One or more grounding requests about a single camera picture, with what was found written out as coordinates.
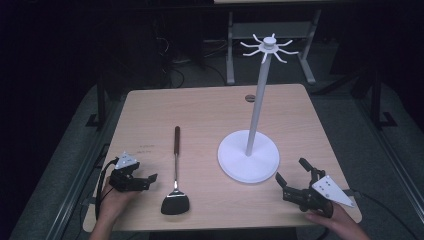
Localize black spatula with brown handle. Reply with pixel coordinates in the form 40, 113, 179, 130
160, 125, 191, 216

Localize person's right hand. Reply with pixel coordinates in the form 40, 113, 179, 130
304, 201, 363, 238

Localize grey metal table frame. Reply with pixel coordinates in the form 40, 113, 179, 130
225, 9, 322, 86

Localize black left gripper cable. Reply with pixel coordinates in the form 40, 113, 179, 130
94, 158, 118, 221

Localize black metal stand frame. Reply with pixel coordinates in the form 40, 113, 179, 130
349, 66, 398, 131
85, 79, 108, 130

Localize white hook rack stand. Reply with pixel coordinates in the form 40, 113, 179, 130
217, 32, 300, 185

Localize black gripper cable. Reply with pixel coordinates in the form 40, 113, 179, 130
94, 158, 118, 221
346, 188, 418, 240

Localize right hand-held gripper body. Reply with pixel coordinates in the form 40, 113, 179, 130
282, 168, 356, 219

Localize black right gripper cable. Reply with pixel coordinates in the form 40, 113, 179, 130
346, 188, 418, 240

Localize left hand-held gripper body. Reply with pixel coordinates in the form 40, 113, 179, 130
108, 151, 148, 193

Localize person's left hand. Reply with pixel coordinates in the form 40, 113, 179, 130
97, 176, 142, 232

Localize black floor cables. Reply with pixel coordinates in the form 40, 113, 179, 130
153, 35, 228, 89

